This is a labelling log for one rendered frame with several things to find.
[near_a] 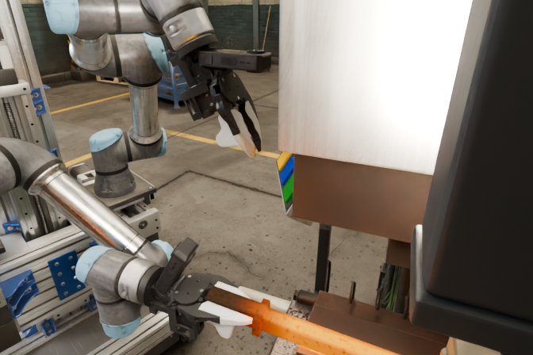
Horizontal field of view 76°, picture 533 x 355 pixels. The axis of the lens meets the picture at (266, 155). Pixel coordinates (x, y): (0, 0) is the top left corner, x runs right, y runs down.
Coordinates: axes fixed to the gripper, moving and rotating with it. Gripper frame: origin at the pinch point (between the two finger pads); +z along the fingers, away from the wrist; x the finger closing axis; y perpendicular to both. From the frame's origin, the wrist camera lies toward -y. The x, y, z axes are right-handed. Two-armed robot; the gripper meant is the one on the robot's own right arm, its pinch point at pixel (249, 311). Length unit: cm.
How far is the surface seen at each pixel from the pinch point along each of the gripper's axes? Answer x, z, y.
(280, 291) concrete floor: -101, -27, 102
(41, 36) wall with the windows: -450, -647, 22
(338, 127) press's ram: 12.7, 12.9, -37.7
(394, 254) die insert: 3.8, 19.2, -21.0
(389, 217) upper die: 7.6, 17.7, -27.9
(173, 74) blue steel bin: -390, -302, 55
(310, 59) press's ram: 12.7, 10.5, -42.4
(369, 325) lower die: -7.0, 18.5, 2.4
